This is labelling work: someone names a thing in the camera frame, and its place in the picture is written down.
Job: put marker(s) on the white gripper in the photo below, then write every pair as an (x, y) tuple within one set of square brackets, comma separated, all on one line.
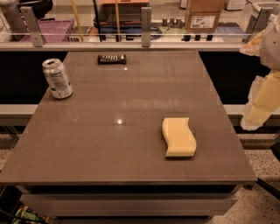
[(271, 48)]

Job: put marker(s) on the yellow wavy sponge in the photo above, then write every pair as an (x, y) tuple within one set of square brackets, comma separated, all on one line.
[(179, 138)]

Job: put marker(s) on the silver 7up can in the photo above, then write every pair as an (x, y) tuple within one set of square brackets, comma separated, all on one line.
[(57, 78)]

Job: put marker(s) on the cardboard box with label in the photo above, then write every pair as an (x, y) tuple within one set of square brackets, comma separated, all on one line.
[(203, 15)]

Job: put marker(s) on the dark snack bar wrapper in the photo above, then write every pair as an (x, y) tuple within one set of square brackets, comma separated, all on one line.
[(112, 59)]

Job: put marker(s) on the yellow pole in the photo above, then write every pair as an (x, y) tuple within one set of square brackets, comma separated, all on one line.
[(76, 15)]

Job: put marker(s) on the purple plastic crate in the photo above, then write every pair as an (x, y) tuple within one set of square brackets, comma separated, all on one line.
[(55, 30)]

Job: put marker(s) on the green bag on floor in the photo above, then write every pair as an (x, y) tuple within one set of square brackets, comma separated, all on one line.
[(25, 217)]

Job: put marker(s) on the right metal rail bracket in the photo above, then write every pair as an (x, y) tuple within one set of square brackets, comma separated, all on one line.
[(260, 17)]

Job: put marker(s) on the metal rail bracket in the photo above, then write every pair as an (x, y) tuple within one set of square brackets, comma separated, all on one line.
[(260, 17), (146, 26), (31, 22)]

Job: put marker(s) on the middle metal rail bracket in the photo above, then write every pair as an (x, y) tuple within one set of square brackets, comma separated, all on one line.
[(146, 26)]

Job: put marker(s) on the left metal rail bracket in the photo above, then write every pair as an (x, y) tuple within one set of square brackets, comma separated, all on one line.
[(31, 22)]

